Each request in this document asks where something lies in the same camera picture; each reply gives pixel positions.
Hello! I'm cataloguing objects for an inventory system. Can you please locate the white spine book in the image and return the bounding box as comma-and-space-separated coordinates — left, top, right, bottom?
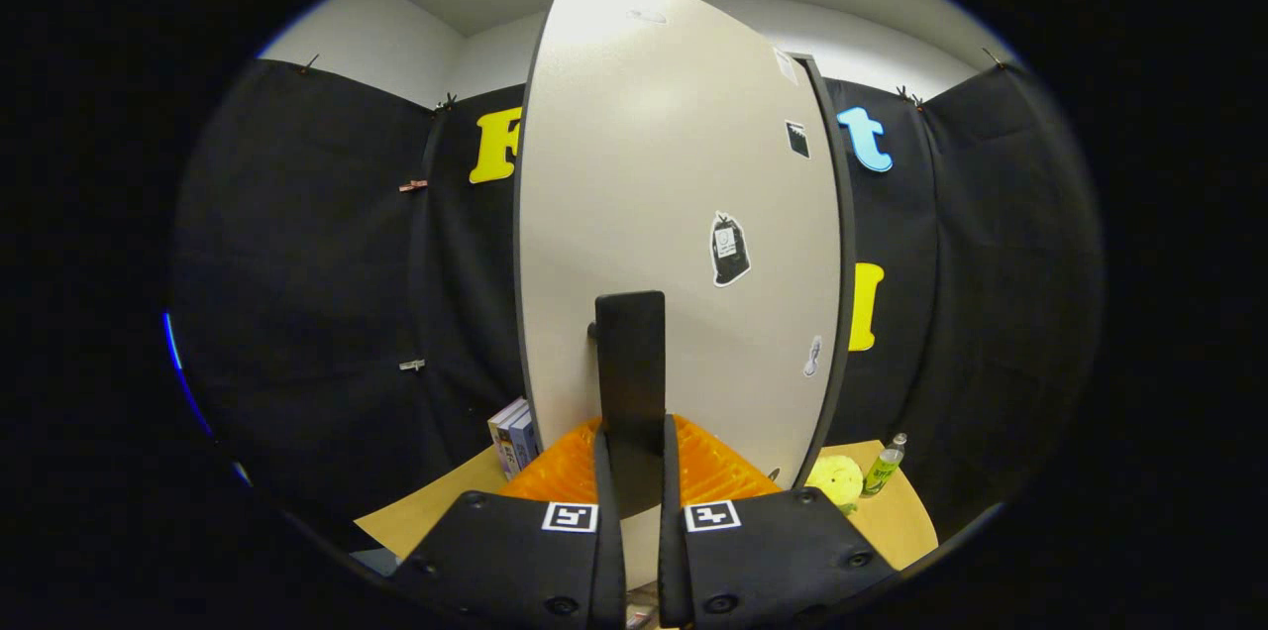
487, 397, 526, 480

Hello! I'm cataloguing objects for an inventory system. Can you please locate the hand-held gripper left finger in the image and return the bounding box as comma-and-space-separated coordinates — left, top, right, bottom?
389, 415, 629, 630

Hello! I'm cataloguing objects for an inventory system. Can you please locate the yellow pineapple plush toy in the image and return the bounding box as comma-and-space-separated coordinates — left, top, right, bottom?
804, 455, 865, 515

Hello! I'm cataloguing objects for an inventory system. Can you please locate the black backdrop cloth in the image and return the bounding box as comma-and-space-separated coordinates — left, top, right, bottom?
168, 55, 1106, 552

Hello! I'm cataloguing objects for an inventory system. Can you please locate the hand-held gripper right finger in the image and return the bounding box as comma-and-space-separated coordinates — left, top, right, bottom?
657, 414, 899, 630

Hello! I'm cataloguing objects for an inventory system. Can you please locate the green drink bottle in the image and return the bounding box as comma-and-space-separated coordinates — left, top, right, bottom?
860, 433, 908, 498

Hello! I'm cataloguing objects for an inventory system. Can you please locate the black cabinet door handle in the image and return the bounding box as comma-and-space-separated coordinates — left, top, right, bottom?
588, 290, 667, 520

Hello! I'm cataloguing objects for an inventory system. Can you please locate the grey shoe cabinet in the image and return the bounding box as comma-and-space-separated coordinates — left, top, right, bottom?
792, 53, 858, 492

